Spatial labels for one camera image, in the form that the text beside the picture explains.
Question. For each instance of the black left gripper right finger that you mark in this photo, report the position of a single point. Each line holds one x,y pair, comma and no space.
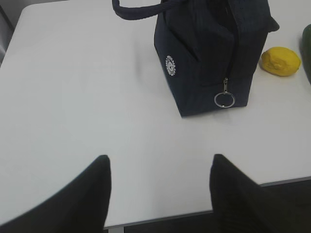
242,206

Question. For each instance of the yellow lemon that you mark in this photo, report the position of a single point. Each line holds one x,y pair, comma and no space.
280,61

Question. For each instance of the green cucumber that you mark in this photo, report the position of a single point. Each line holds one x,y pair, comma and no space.
306,51

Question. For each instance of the dark navy lunch bag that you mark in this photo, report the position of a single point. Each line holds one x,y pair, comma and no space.
208,49

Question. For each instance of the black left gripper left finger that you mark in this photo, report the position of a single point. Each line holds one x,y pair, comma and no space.
79,207

